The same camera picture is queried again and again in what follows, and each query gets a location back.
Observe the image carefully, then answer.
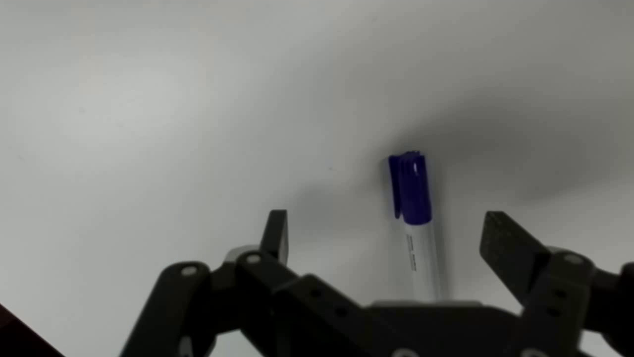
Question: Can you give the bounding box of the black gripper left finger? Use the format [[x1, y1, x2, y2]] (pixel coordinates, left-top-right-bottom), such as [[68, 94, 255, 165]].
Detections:
[[120, 211, 370, 357]]

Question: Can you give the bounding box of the blue capped white marker pen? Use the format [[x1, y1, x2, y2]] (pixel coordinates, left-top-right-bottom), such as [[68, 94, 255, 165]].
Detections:
[[387, 151, 439, 300]]

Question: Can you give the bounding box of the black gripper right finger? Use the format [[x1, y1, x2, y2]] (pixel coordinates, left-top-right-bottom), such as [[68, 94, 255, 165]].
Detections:
[[479, 211, 634, 357]]

